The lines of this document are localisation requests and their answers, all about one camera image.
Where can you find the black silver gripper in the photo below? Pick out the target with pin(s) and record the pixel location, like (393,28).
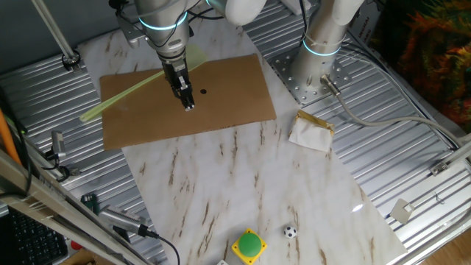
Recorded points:
(176,70)

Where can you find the pale green plastic flyswatter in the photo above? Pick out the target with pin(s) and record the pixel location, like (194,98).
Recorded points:
(121,95)

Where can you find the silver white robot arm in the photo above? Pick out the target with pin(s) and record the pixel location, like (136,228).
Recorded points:
(320,40)

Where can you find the black dot mark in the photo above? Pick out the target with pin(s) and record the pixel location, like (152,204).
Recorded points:
(203,91)

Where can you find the brown cardboard sheet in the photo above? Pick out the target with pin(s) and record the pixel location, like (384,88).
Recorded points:
(228,103)

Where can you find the white marble pattern board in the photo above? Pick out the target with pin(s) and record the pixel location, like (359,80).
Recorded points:
(257,184)

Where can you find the gold white tissue pack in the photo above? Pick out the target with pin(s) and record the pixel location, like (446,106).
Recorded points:
(309,136)

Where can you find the slim aluminium pole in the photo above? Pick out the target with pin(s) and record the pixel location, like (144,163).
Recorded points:
(55,33)

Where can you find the yellow box green button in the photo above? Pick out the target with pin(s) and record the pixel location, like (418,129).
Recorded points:
(249,244)

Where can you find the small white object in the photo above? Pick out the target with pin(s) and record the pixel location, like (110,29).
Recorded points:
(222,263)

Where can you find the small soccer ball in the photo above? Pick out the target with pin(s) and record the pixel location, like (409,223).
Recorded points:
(290,232)

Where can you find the orange pole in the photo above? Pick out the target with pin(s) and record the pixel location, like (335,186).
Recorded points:
(7,140)

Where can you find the red button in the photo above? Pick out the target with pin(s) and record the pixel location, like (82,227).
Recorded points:
(75,245)

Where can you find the brown cardboard box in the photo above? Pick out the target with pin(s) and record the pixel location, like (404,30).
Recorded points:
(81,258)

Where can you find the white box red print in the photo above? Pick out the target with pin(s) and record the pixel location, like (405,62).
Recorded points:
(364,25)

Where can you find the black keyboard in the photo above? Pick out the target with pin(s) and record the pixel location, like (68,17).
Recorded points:
(33,243)

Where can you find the colourful patterned cloth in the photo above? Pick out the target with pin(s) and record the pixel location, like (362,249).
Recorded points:
(434,55)

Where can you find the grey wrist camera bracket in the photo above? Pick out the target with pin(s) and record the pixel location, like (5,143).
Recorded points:
(129,33)

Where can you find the black pole base bracket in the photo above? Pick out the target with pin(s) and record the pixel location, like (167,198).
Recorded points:
(70,60)

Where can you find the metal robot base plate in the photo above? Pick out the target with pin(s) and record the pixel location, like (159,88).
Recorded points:
(305,92)

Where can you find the small silver camera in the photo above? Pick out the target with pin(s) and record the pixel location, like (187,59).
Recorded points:
(57,141)

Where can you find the aluminium frame beam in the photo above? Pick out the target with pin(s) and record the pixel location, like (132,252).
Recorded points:
(37,195)

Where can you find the small metal corner bracket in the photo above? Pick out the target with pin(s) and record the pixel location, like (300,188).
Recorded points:
(439,168)

